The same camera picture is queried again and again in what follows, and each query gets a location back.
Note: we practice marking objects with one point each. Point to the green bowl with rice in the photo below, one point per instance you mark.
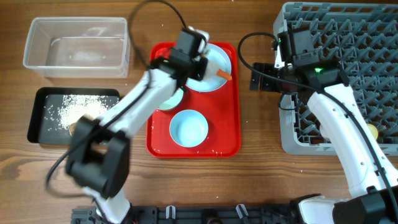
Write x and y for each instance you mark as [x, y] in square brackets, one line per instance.
[173, 101]

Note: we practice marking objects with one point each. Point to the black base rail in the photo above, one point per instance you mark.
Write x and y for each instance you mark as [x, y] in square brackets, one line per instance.
[266, 214]

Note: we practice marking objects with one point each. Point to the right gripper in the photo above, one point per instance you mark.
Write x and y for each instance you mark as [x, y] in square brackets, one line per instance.
[267, 85]

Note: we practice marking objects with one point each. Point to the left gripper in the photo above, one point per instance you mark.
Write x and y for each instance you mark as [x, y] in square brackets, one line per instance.
[201, 68]

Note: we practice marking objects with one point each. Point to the light blue plate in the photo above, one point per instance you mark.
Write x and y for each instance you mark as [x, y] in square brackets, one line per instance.
[215, 55]

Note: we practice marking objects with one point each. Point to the pink plastic cup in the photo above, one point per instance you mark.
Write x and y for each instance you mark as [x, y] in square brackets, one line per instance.
[324, 133]

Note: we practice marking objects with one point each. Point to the light blue bowl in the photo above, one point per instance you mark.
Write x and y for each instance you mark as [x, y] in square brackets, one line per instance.
[188, 128]

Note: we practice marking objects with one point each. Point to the black plastic tray bin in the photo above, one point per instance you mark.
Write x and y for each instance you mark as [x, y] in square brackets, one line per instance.
[56, 108]

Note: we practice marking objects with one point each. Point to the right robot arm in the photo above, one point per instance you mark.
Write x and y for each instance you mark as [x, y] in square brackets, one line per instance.
[324, 86]

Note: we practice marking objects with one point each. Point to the grey dishwasher rack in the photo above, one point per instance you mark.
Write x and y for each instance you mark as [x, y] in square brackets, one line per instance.
[363, 37]

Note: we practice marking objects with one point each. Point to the orange carrot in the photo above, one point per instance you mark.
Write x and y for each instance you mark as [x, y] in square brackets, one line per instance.
[223, 74]

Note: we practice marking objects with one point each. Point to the white tissue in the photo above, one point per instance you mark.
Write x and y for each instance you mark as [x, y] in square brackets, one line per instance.
[211, 70]

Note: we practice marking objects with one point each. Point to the clear plastic bin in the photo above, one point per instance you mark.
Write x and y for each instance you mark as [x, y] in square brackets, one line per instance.
[78, 47]

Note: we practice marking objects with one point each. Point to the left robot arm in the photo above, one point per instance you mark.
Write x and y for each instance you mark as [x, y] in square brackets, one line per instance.
[100, 148]

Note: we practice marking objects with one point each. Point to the red serving tray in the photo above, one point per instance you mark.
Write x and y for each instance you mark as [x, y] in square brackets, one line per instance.
[220, 108]

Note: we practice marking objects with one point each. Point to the yellow plastic cup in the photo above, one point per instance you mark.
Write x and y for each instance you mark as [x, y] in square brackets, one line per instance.
[374, 131]

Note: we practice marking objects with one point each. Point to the brown chocolate cookie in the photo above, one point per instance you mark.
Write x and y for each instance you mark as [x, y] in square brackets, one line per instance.
[73, 125]

